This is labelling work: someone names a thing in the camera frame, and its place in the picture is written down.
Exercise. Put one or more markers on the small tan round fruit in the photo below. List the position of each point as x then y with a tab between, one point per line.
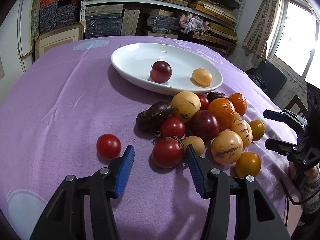
194	141

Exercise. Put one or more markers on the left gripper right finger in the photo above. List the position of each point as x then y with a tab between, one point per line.
256	216

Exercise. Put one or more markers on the striped yellow pepino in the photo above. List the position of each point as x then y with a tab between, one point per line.
243	129
226	148

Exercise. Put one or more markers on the framed picture leaning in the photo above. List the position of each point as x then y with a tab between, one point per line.
62	35

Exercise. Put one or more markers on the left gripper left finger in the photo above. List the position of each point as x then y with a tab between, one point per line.
63	216

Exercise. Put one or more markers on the large red tomato with stem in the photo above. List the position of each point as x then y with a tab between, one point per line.
167	152

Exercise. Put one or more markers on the lone red tomato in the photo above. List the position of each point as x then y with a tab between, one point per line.
108	146

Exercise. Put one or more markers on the yellow tomato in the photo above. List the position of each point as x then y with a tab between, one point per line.
258	129
249	163

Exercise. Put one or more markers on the window right side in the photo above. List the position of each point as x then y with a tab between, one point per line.
295	44

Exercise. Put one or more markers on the red tomato in pile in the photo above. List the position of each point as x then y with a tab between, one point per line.
173	127

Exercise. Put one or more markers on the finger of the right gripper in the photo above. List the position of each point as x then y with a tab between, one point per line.
284	148
293	120

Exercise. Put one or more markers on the stack of blue boxes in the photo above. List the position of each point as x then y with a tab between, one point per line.
58	13

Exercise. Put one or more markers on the large yellow speckled melon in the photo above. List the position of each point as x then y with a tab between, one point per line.
185	105

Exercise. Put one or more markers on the smaller orange mandarin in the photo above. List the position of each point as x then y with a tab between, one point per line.
239	102

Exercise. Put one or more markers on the patterned curtain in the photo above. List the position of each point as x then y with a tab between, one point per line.
260	30

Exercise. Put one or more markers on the pink plastic bag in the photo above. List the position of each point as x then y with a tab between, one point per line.
190	23

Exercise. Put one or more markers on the white metal shelf unit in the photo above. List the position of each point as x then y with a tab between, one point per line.
162	5

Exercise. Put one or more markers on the dark red plum in pile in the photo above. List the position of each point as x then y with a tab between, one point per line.
204	125

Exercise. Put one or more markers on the striped yellow pepino upper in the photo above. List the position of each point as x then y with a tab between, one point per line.
243	129

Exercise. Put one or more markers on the white oval plate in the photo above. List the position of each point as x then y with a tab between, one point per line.
134	61

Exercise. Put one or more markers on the pale orange round fruit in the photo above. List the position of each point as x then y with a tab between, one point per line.
202	77

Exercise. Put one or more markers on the purple tablecloth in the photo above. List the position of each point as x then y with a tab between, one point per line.
69	97

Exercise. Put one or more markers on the person right hand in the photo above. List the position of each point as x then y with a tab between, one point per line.
311	173

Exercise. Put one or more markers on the dark chair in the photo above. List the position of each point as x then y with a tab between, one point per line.
268	77

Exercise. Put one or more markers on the dark purple fruit behind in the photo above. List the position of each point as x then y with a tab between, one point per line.
215	95

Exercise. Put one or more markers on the striped yellow pepino lower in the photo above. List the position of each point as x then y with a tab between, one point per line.
226	148

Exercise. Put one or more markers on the large orange mandarin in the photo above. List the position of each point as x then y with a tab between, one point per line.
224	112

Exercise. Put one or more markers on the white board leaning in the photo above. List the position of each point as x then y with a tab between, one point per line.
24	33

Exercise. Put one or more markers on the small red tomato behind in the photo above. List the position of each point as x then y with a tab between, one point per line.
204	102

